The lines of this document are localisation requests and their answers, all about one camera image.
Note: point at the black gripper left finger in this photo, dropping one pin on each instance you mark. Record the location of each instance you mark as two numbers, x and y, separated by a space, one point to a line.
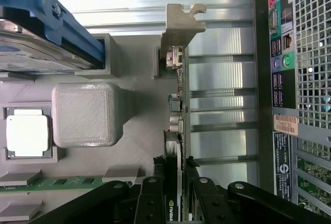
150 203

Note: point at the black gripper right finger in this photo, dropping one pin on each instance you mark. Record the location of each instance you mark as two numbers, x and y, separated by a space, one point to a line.
207 203

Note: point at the grey printed parts rack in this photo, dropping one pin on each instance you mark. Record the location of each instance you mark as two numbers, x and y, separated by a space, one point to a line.
144 131

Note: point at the black licence sticker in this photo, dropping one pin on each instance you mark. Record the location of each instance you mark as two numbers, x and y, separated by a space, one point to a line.
282 162

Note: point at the green RAM stick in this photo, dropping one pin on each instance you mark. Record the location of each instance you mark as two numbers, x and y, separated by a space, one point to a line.
64 183

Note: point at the orange service tag sticker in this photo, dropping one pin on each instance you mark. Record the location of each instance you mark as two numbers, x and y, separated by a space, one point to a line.
285 124

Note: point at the open dark PC case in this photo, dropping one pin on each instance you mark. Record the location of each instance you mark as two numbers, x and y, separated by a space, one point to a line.
287 92

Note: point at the silver CPU chip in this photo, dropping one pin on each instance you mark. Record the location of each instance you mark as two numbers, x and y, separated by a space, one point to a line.
27 132

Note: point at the hard disk in blue caddy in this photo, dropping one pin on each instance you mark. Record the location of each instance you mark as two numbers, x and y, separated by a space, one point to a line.
26 53

